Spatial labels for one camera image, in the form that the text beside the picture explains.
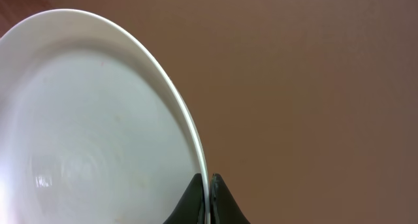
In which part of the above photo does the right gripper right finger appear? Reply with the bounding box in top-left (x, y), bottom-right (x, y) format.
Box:
top-left (210, 174), bottom-right (250, 224)

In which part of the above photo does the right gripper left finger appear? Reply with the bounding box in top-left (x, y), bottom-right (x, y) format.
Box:
top-left (163, 173), bottom-right (205, 224)

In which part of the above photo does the white plate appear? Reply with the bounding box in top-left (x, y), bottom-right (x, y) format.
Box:
top-left (1, 9), bottom-right (210, 223)

